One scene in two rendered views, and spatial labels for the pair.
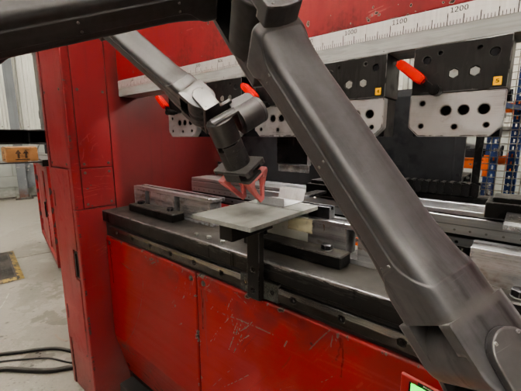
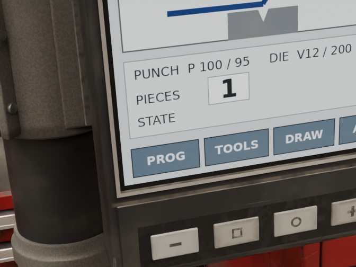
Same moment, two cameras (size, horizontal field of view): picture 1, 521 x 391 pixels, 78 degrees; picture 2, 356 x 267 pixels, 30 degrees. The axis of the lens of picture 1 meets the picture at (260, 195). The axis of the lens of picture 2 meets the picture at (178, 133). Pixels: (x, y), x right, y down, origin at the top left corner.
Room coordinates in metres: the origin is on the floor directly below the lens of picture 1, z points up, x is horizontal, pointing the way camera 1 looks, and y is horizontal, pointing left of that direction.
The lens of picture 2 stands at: (1.00, 1.72, 1.53)
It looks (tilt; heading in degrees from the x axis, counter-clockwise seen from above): 21 degrees down; 307
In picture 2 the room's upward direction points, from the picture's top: 3 degrees counter-clockwise
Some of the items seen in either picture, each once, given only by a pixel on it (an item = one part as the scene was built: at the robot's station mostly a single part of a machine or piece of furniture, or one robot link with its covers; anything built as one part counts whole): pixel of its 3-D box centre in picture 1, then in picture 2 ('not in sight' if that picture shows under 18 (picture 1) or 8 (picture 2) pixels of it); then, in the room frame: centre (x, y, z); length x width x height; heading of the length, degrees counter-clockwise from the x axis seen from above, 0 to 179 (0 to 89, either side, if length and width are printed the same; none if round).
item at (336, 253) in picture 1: (291, 247); not in sight; (0.80, -0.08, 0.89); 0.30 x 0.05 x 0.03; 50
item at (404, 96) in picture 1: (313, 149); not in sight; (1.41, -0.23, 1.12); 1.13 x 0.02 x 0.44; 50
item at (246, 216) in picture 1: (258, 212); not in sight; (0.76, 0.01, 1.00); 0.26 x 0.18 x 0.01; 140
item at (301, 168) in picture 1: (293, 154); not in sight; (0.87, -0.09, 1.13); 0.10 x 0.02 x 0.10; 50
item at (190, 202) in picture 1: (174, 202); not in sight; (1.22, 0.33, 0.92); 0.50 x 0.06 x 0.10; 50
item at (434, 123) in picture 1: (459, 91); not in sight; (0.63, -0.38, 1.26); 0.15 x 0.09 x 0.17; 50
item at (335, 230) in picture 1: (308, 231); not in sight; (0.84, -0.13, 0.92); 0.39 x 0.06 x 0.10; 50
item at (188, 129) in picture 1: (191, 112); not in sight; (1.14, 0.24, 1.26); 0.15 x 0.09 x 0.17; 50
